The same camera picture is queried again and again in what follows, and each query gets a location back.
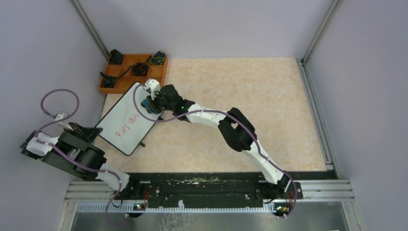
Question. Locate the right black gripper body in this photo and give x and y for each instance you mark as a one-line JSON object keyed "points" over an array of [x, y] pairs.
{"points": [[160, 104]]}

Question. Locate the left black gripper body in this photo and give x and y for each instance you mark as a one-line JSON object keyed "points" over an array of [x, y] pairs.
{"points": [[78, 131]]}

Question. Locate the blue whiteboard eraser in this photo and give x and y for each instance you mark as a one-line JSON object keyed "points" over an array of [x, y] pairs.
{"points": [[148, 104]]}

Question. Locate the white whiteboard black frame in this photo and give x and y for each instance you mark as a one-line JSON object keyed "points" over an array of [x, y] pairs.
{"points": [[127, 123]]}

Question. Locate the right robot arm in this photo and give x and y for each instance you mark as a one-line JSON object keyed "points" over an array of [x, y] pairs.
{"points": [[237, 131]]}

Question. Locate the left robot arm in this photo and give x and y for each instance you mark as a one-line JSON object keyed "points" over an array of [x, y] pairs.
{"points": [[74, 153]]}

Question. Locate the black part tray centre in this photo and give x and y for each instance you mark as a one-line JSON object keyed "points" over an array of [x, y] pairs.
{"points": [[140, 69]]}

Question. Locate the black part tray top right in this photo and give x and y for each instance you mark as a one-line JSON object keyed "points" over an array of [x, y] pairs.
{"points": [[158, 58]]}

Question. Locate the orange compartment tray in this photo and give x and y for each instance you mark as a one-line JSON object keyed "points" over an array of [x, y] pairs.
{"points": [[118, 78]]}

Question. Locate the black part tray lower left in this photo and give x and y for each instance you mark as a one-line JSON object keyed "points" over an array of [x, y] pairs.
{"points": [[107, 80]]}

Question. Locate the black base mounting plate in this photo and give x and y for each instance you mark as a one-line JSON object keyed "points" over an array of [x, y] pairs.
{"points": [[208, 190]]}

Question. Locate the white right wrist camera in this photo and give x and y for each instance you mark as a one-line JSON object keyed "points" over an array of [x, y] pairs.
{"points": [[153, 87]]}

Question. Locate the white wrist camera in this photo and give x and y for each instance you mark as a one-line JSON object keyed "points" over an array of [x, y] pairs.
{"points": [[61, 116], [153, 87]]}

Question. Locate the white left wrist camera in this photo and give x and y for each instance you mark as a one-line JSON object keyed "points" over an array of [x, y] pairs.
{"points": [[61, 116]]}

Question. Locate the aluminium frame rail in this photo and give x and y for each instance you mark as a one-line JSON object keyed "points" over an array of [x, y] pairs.
{"points": [[350, 208]]}

